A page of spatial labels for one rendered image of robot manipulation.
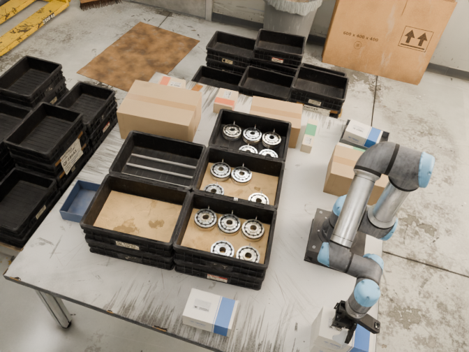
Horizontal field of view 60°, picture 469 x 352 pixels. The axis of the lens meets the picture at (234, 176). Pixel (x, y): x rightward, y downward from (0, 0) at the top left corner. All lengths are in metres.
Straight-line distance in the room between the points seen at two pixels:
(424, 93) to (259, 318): 3.27
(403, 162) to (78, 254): 1.42
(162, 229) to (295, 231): 0.66
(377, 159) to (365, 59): 3.11
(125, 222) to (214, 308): 0.55
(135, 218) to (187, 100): 0.79
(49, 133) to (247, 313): 1.75
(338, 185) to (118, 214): 1.12
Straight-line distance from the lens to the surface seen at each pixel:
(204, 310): 1.72
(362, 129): 2.55
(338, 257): 1.46
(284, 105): 2.45
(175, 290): 1.85
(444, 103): 4.55
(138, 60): 4.27
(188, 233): 1.84
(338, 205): 1.80
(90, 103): 3.21
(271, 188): 2.03
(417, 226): 3.29
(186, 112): 2.27
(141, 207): 1.93
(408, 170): 1.48
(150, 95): 2.39
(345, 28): 4.44
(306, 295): 1.90
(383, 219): 1.75
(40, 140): 2.84
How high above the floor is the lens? 2.38
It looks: 49 degrees down
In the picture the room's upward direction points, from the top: 7 degrees clockwise
